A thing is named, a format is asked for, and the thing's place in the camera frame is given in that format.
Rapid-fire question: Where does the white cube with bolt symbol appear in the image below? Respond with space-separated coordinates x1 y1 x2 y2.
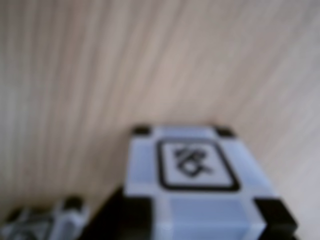
0 194 91 240

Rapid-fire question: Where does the white cube with ribbon symbol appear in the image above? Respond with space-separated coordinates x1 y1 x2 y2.
123 124 298 240

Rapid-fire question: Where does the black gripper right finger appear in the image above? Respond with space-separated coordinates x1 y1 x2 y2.
266 199 303 240

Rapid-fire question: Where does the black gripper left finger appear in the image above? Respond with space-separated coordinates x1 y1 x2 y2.
83 186 157 240

